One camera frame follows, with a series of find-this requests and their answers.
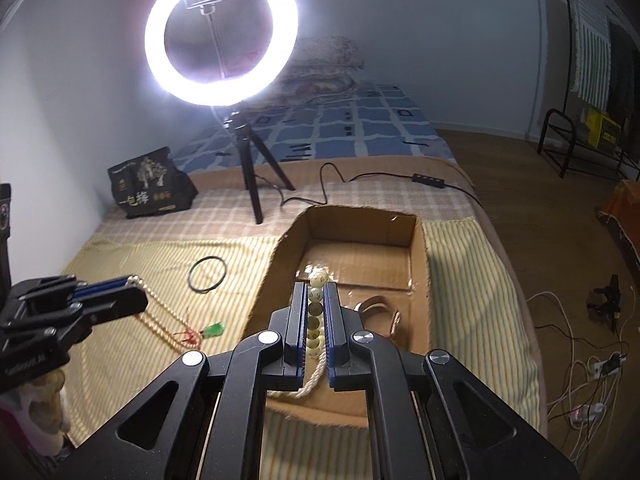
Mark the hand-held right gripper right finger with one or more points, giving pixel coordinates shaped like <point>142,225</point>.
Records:
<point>332,320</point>

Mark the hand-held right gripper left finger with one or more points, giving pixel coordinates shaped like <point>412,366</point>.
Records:
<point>299,320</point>

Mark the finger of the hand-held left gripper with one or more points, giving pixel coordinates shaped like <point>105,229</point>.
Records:
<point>117,305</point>
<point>105,286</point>

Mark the cardboard box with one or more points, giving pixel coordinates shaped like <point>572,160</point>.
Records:
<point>350,230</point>

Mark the cream patterned cloth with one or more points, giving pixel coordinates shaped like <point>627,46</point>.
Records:
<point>45,410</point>

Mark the black printed snack bag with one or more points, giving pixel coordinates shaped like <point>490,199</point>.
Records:
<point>150,185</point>

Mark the tan plaid bed blanket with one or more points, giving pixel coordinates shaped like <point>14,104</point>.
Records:
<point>225,230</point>

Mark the yellow striped cloth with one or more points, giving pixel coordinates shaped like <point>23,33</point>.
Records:
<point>450,270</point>

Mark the black tripod stand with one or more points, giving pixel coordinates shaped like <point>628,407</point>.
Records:
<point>247,160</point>

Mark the blue patterned bedsheet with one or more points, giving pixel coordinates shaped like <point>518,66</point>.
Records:
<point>350,120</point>

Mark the folded floral quilt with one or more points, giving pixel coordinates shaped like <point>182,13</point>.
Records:
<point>325,60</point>

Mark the black clamp stand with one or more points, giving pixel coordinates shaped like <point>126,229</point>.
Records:
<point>607,302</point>

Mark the white power strip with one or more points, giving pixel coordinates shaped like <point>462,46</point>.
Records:
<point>610,365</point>

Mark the black metal clothes rack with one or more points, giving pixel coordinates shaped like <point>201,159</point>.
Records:
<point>552,140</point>

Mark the phone holder clamp on rod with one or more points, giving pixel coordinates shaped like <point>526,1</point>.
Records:
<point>205,2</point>

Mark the orange cloth covered stool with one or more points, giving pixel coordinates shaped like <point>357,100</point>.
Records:
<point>622,215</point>

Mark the yellow box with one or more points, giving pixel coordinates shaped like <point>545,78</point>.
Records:
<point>602,127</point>

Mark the hanging striped cloth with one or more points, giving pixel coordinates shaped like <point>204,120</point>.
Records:
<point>592,50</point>

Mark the hanging dark clothes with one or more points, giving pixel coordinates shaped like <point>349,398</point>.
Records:
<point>625,70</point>

